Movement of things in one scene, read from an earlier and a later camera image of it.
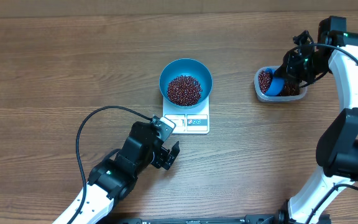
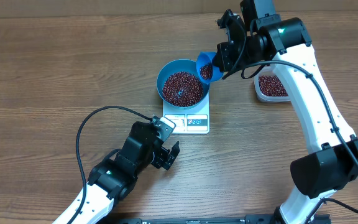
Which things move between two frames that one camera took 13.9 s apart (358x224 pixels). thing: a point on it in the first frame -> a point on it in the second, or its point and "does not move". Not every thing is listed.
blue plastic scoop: (276, 86) -> (205, 58)
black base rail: (218, 219) does not move
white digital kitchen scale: (191, 121) does not move
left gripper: (163, 155) does not move
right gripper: (289, 71) -> (230, 57)
